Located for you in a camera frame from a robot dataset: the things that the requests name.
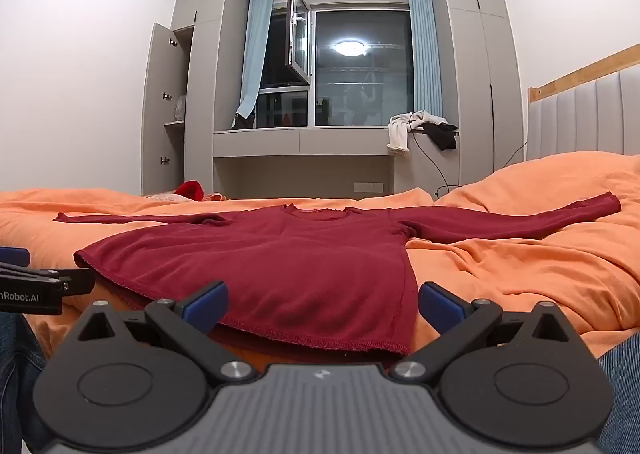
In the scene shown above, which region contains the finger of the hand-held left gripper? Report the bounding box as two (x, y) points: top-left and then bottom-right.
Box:
(0, 261), (96, 296)
(0, 246), (30, 266)

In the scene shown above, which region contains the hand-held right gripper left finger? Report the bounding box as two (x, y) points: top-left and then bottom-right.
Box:
(74, 280), (259, 383)

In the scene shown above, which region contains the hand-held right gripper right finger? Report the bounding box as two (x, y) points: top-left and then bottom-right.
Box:
(389, 281), (577, 383)

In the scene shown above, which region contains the dark red towel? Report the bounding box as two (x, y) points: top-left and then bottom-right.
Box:
(53, 191), (622, 356)

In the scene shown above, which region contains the person's left leg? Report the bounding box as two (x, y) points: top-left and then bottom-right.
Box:
(0, 311), (49, 454)

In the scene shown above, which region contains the person's leg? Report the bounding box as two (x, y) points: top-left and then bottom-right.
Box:
(0, 311), (49, 454)
(596, 338), (640, 454)

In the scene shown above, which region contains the orange bed cover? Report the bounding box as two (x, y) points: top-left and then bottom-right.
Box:
(0, 151), (640, 375)

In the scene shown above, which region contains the bright red cloth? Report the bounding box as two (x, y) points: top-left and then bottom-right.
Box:
(173, 180), (205, 201)

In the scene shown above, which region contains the black garment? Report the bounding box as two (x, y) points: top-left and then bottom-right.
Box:
(422, 121), (459, 151)

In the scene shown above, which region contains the white garment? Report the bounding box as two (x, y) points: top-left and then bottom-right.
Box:
(386, 110), (449, 157)

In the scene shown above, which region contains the grey wardrobe door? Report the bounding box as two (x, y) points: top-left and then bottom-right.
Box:
(141, 23), (193, 196)

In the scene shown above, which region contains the grey window desk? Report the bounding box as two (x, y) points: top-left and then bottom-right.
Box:
(212, 126), (459, 197)

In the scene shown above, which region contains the person's right leg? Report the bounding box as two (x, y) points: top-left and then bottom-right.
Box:
(596, 338), (640, 454)

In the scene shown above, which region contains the grey built-in wardrobe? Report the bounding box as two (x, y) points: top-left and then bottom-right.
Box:
(438, 0), (527, 187)
(141, 0), (232, 198)

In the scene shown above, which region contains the grey padded headboard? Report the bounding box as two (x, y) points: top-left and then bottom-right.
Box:
(526, 68), (640, 161)

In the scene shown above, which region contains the large window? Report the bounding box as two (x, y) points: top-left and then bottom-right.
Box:
(249, 0), (417, 129)

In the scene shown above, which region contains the light blue curtain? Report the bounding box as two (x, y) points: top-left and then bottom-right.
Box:
(406, 0), (445, 119)
(235, 0), (276, 122)

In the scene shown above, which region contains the padded white headboard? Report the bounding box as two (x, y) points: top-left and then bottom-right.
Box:
(527, 44), (640, 102)

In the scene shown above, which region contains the open window sash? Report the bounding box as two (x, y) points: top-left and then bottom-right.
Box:
(285, 0), (314, 81)

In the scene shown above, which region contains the black cable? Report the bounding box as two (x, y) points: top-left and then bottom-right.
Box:
(407, 114), (529, 198)

